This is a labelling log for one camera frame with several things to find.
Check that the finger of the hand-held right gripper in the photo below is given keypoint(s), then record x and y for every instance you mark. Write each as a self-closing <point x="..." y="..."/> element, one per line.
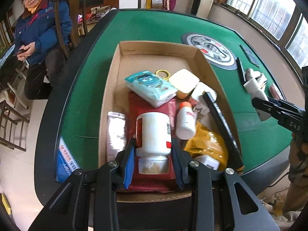
<point x="264" y="104"/>
<point x="288" y="107"/>

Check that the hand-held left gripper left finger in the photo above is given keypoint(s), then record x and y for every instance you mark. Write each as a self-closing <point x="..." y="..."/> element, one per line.
<point x="128" y="163"/>

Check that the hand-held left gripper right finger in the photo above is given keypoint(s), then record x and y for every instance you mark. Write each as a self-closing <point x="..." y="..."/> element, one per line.
<point x="176" y="163"/>

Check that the clear pouch with pink trim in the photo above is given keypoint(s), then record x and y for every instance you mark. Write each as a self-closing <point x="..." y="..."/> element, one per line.
<point x="276" y="92"/>

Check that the white charger with ports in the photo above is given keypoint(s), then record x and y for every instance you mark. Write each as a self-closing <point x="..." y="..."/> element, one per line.
<point x="207" y="161"/>

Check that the silver foil packet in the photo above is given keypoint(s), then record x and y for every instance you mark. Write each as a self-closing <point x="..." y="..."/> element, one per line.
<point x="116" y="134"/>

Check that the silver hand cream tube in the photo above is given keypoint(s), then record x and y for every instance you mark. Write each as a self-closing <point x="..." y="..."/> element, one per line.
<point x="251" y="72"/>

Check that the large white plastic bottle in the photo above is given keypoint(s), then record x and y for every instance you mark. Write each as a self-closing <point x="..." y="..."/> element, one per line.
<point x="154" y="134"/>

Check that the yellow foil packet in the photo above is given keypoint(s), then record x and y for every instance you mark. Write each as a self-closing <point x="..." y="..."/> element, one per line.
<point x="207" y="142"/>

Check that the white bottle with orange cap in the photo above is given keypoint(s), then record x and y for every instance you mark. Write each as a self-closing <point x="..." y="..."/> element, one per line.
<point x="185" y="125"/>

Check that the long black case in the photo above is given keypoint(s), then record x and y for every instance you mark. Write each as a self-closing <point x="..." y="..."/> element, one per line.
<point x="223" y="130"/>

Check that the red box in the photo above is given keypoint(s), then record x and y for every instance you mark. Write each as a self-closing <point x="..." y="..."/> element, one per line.
<point x="134" y="105"/>

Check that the blue white packet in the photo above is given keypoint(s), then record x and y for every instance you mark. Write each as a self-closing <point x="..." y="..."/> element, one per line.
<point x="67" y="161"/>

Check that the white power adapter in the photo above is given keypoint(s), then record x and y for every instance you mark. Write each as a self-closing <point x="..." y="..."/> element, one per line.
<point x="201" y="90"/>

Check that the teal tissue pack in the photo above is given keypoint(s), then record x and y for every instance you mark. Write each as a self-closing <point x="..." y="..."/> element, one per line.
<point x="149" y="86"/>

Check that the cream plastic box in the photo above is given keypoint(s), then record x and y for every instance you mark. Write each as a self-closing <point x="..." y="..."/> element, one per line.
<point x="184" y="80"/>

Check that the cardboard box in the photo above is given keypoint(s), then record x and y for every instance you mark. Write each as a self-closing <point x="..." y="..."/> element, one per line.
<point x="156" y="55"/>

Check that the person's right forearm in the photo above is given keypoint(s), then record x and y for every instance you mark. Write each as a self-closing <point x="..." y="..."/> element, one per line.
<point x="298" y="161"/>

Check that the small white carton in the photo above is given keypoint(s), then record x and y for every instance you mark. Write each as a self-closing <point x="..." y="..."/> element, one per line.
<point x="262" y="81"/>

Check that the smartphone with clear case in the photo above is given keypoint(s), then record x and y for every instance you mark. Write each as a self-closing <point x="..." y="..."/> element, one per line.
<point x="253" y="60"/>

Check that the black smartphone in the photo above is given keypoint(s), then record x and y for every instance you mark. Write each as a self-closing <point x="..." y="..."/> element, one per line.
<point x="245" y="50"/>

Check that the round table centre panel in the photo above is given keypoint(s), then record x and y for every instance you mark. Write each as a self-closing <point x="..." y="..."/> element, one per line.
<point x="223" y="62"/>

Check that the window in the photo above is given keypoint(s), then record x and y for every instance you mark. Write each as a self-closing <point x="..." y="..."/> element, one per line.
<point x="272" y="4"/>

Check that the dark wooden chair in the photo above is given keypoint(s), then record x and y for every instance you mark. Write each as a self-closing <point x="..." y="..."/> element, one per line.
<point x="14" y="119"/>

